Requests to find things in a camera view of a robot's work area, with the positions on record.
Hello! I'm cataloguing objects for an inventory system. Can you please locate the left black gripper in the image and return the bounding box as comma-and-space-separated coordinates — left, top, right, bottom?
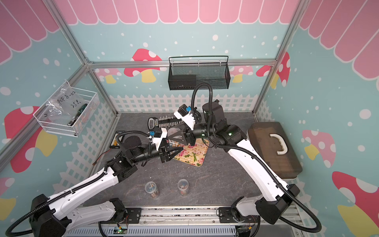
132, 140, 183, 164

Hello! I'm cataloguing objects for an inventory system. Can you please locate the clear candy jar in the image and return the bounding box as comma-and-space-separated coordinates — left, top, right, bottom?
177, 179, 189, 196
145, 181, 159, 198
167, 127, 180, 147

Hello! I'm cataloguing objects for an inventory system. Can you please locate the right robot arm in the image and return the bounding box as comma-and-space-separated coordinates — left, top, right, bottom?
168, 83, 322, 233

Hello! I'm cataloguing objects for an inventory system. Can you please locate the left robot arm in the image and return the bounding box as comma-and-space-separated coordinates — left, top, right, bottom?
5, 129, 183, 237

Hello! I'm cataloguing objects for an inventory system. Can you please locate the floral rectangular tray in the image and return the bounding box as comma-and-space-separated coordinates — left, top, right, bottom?
170, 139, 209, 167

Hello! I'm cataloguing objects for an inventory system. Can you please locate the black box in basket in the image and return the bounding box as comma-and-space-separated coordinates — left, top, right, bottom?
168, 75, 196, 90

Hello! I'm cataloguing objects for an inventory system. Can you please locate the brown plastic toolbox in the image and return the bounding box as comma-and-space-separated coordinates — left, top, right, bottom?
247, 121, 303, 180

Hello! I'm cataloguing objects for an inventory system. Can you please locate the green tool in basket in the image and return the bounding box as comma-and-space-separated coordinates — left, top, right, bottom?
67, 104, 87, 126

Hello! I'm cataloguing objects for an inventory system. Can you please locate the clear plastic zip bag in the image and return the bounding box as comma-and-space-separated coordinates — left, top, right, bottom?
44, 82, 87, 123

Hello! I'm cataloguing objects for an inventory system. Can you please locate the black socket holder rail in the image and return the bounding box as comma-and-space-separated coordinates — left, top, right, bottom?
148, 116, 182, 131

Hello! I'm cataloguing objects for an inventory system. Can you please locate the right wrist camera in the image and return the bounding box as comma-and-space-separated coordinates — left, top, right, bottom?
174, 104, 195, 130

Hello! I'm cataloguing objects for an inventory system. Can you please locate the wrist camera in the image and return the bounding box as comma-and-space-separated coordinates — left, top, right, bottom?
149, 127, 168, 151
174, 104, 195, 130

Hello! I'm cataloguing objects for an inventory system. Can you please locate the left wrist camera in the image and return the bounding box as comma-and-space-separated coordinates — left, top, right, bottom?
149, 127, 168, 151

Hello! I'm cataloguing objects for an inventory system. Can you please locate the black wire mesh basket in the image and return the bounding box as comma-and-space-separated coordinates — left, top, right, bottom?
168, 55, 231, 89

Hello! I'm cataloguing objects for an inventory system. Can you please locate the white wire basket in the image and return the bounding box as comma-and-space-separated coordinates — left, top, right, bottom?
33, 81, 100, 137

